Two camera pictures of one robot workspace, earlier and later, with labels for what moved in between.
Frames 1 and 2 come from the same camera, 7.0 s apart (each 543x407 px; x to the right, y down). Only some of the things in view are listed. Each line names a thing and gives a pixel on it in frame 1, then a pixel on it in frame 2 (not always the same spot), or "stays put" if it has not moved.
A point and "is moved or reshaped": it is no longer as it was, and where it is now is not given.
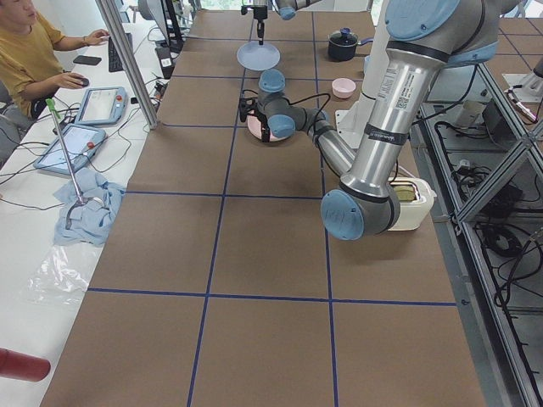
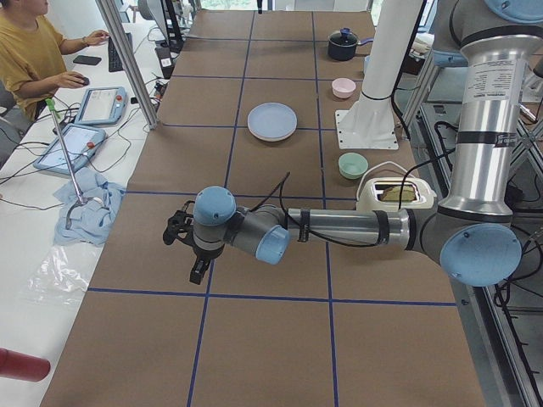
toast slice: (405, 192) stays put
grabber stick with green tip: (55, 113) stays put
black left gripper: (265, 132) -> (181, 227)
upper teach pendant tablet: (103, 105) stays put
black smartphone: (90, 60) stays put
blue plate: (258, 57) is moved or reshaped
